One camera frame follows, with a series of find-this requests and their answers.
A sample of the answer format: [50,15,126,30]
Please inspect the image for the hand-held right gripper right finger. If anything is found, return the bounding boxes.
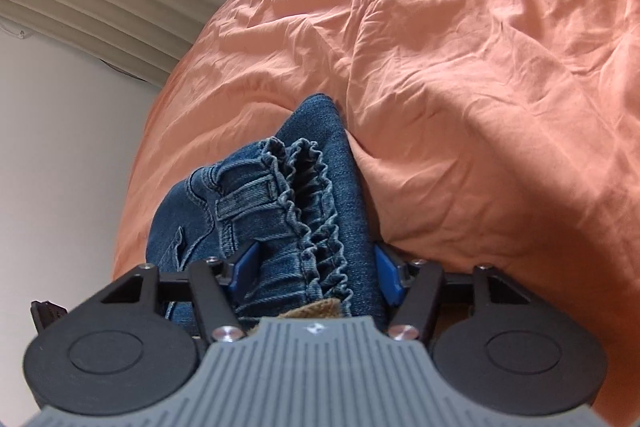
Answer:
[372,242,551,343]

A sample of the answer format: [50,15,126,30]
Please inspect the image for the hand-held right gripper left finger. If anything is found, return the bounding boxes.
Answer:
[75,242,262,344]

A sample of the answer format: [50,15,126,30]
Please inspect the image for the blue denim pants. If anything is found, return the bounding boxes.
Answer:
[145,94,392,343]

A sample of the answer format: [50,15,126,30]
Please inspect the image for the orange bed sheet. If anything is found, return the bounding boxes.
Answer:
[111,0,640,350]

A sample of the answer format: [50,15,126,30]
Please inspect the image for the black ridged object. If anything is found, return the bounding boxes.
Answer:
[30,300,69,334]

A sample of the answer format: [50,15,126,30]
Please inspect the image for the dark wall cable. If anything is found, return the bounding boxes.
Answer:
[97,58,153,82]

